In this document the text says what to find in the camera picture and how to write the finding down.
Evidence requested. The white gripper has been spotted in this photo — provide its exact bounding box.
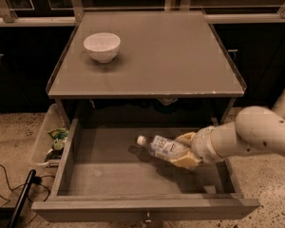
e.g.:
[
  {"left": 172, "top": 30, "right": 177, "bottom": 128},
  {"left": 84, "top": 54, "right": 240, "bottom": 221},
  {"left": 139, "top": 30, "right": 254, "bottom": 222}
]
[{"left": 170, "top": 126, "right": 224, "bottom": 169}]

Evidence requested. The blue plastic bottle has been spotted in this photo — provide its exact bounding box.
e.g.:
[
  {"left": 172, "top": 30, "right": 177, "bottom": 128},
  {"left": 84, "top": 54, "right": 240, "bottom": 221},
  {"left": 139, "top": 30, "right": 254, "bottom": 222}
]
[{"left": 136, "top": 135, "right": 193, "bottom": 162}]

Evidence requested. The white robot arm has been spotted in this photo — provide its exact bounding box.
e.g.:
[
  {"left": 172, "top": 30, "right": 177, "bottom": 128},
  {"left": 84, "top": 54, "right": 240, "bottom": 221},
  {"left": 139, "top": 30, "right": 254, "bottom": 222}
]
[{"left": 175, "top": 88, "right": 285, "bottom": 166}]

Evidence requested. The metal drawer knob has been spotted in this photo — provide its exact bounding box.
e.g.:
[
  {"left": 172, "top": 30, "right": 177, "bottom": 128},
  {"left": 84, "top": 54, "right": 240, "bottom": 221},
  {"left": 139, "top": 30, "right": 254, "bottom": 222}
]
[{"left": 143, "top": 211, "right": 152, "bottom": 224}]

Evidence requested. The open grey top drawer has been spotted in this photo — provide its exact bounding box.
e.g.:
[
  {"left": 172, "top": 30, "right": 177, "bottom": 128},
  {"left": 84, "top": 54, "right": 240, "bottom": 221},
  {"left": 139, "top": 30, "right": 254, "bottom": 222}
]
[{"left": 32, "top": 119, "right": 260, "bottom": 222}]

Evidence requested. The grey cabinet with flat top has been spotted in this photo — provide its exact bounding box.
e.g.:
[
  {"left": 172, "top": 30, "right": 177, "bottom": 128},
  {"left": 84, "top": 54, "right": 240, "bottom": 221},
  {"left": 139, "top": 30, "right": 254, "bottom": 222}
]
[{"left": 47, "top": 11, "right": 246, "bottom": 128}]

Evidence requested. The green snack packet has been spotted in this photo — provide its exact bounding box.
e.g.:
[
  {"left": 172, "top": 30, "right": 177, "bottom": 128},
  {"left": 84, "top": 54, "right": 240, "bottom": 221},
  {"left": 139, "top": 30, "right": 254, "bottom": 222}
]
[{"left": 46, "top": 127, "right": 69, "bottom": 160}]

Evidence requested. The white ceramic bowl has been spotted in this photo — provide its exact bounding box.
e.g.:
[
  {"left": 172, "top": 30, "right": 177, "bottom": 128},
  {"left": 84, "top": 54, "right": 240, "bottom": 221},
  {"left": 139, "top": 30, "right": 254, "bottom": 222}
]
[{"left": 84, "top": 32, "right": 121, "bottom": 64}]

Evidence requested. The black bar on floor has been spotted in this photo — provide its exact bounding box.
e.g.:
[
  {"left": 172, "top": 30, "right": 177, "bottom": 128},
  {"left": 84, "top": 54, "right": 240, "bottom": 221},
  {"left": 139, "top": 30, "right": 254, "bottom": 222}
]
[{"left": 7, "top": 169, "right": 36, "bottom": 228}]

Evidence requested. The black cable on floor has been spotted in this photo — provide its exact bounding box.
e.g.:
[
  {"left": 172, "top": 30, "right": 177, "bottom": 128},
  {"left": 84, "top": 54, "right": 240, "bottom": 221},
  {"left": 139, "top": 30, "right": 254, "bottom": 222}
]
[{"left": 0, "top": 163, "right": 56, "bottom": 228}]

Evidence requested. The metal frame railing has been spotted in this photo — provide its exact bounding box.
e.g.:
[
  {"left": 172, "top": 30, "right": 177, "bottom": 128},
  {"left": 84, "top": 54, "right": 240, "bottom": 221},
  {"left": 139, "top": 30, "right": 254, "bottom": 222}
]
[{"left": 0, "top": 0, "right": 285, "bottom": 27}]

